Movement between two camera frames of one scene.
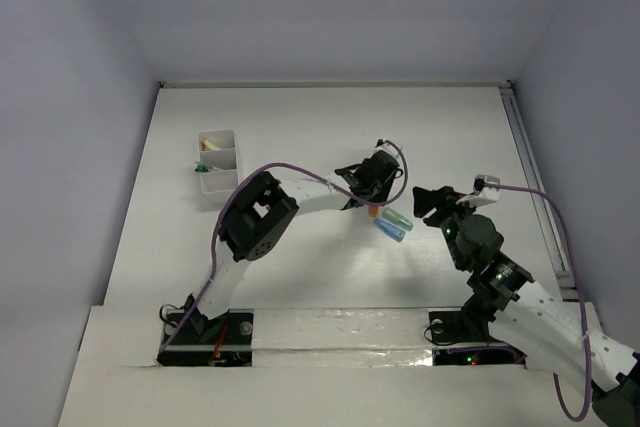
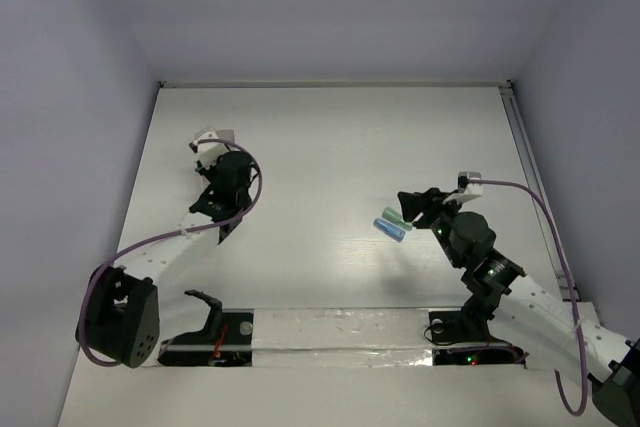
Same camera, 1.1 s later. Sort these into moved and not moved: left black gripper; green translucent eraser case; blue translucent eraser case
Moved: left black gripper
Not moved: green translucent eraser case; blue translucent eraser case
